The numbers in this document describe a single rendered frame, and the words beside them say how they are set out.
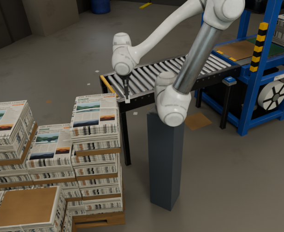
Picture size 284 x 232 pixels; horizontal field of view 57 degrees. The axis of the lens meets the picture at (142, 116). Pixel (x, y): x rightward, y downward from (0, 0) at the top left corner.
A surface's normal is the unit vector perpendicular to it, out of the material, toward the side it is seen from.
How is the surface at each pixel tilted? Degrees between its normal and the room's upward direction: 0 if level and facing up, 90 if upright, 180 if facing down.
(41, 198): 0
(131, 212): 0
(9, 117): 0
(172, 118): 96
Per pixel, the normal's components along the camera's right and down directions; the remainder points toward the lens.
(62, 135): -0.04, -0.79
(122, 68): -0.08, 0.67
